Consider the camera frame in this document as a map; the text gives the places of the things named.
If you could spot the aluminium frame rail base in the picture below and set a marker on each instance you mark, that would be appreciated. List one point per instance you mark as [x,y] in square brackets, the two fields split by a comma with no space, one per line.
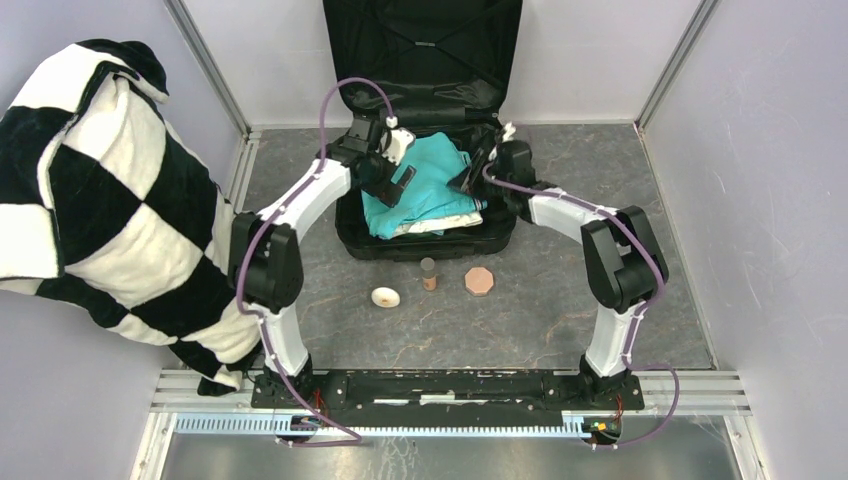
[261,408]

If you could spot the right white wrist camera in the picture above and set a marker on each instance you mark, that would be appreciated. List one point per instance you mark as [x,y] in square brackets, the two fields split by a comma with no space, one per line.
[507,133]

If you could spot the brown grey cylindrical bottle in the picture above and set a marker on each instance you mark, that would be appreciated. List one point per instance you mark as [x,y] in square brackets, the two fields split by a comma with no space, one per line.
[429,275]

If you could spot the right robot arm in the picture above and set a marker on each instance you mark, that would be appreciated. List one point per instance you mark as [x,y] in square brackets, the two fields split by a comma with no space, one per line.
[625,267]

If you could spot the teal shorts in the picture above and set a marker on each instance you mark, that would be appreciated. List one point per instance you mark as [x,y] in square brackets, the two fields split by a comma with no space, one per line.
[437,160]

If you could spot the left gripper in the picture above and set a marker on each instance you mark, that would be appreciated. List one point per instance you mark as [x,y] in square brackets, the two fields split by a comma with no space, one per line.
[387,193]

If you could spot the small white round jar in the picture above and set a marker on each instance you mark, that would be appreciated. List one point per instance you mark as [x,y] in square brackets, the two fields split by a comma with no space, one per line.
[385,297]

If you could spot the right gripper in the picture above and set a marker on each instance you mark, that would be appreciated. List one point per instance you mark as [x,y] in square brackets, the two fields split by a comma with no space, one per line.
[465,180]

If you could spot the white shirt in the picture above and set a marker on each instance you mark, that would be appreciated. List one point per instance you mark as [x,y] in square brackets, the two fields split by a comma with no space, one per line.
[439,224]

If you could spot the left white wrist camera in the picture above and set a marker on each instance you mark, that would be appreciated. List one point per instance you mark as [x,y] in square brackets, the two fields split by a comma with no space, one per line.
[398,142]

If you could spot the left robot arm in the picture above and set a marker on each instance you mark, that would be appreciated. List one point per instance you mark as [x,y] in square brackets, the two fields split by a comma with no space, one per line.
[265,264]

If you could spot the black white checkered blanket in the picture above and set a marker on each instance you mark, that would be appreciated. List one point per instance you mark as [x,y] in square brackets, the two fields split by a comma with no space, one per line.
[105,208]

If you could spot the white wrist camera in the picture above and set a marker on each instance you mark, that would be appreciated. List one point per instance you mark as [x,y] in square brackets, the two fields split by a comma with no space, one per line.
[507,133]
[398,142]

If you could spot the black open suitcase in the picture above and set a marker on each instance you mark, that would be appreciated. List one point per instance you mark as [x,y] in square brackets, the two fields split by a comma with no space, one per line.
[445,66]

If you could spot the pink octagonal compact box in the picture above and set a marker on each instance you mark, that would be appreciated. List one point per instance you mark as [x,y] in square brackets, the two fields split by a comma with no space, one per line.
[479,281]

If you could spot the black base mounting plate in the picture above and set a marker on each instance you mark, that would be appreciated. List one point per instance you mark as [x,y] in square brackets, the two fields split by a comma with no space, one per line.
[465,398]

